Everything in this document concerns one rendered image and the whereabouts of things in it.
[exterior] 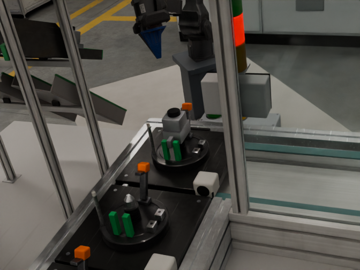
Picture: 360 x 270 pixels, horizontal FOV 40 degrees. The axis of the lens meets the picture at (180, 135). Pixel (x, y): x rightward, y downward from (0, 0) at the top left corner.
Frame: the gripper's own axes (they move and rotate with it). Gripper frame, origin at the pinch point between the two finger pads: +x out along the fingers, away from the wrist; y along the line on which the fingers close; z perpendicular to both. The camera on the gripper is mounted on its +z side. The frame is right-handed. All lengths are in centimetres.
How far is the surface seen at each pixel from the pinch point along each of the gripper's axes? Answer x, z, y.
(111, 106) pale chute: 12.1, -13.5, 9.8
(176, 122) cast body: 18.2, -1.7, -10.1
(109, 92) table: 11, -9, 66
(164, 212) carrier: 32.9, -11.4, -24.8
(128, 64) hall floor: 0, 31, 314
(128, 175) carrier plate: 27.9, -14.9, -5.0
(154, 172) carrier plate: 28.5, -9.0, -6.4
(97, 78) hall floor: 5, 1, 302
